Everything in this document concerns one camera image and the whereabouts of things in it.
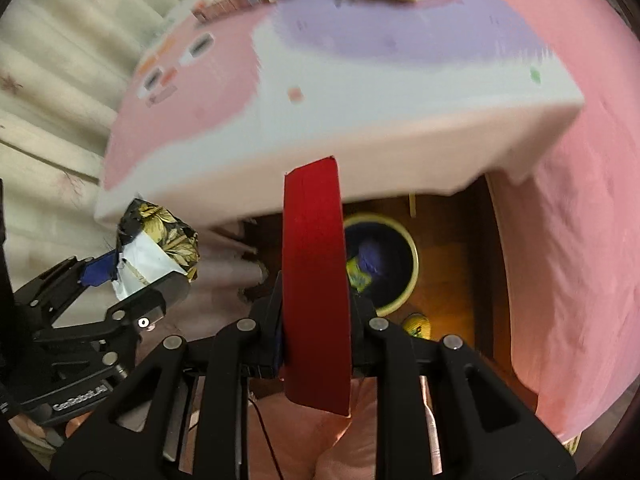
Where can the purple plastic bag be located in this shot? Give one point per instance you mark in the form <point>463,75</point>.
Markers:
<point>372,258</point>

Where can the cream curtain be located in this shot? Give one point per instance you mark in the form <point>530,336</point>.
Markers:
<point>65,65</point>

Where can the yellow snack wrapper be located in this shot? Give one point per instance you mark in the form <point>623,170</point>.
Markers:
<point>359,279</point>

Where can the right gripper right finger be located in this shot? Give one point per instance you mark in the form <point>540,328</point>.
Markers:
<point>361,311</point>

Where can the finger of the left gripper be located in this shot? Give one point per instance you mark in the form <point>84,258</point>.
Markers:
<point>149,305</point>

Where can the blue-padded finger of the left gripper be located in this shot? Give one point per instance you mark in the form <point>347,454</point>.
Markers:
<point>51,293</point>

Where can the black gold paper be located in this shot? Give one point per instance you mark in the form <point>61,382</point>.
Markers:
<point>152,242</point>

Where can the red paper sheet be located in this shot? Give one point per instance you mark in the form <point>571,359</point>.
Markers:
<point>315,290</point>

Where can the right yellow slipper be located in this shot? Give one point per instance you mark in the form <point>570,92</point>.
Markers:
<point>417,325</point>

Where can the round trash bin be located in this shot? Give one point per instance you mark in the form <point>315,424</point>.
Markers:
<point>389,293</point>

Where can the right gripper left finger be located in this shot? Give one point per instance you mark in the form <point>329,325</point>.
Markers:
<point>271,351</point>

